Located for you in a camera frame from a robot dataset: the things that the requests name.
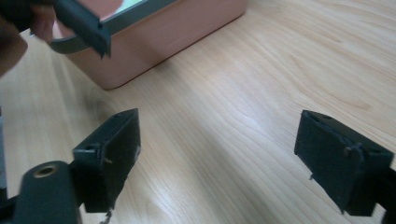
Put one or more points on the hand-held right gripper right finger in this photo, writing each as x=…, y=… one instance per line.
x=336, y=158

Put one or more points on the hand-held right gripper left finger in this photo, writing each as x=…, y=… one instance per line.
x=107, y=158

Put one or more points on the pink box with grey rim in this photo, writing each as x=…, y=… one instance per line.
x=162, y=40

